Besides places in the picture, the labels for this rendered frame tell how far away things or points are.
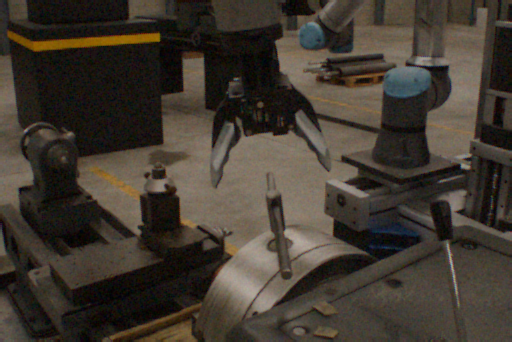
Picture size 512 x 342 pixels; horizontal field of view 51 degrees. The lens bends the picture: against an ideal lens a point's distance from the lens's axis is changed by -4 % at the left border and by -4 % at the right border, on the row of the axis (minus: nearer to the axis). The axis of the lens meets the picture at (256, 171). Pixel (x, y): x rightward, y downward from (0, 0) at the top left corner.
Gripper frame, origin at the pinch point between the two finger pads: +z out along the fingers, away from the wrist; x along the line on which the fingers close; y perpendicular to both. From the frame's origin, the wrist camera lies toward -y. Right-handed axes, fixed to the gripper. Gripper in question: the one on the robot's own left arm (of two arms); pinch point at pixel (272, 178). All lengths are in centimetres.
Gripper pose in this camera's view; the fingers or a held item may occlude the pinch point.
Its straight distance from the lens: 73.0
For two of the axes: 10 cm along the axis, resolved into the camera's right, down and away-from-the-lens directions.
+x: 9.9, -1.4, -0.2
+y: 0.4, 4.2, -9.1
